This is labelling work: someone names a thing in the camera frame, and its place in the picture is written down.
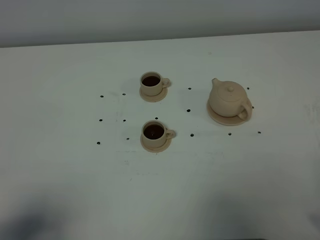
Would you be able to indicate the beige ceramic teapot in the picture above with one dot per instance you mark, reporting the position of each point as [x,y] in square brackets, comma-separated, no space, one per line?
[229,99]

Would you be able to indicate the beige teapot saucer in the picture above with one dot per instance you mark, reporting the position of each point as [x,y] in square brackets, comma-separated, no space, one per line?
[226,121]

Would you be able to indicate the near beige teacup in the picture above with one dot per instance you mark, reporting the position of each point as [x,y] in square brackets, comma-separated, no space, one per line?
[155,134]

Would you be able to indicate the beige teacup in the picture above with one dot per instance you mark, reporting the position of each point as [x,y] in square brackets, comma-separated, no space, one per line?
[152,83]
[155,134]

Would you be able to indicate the far beige cup saucer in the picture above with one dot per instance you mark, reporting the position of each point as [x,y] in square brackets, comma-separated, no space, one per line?
[153,99]

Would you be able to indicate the beige cup saucer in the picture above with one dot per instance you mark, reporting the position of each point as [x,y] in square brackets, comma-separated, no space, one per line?
[156,149]
[153,99]

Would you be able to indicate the near beige cup saucer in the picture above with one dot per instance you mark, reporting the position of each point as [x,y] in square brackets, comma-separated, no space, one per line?
[156,149]

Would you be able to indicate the far beige teacup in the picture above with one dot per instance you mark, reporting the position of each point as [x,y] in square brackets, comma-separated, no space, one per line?
[152,83]

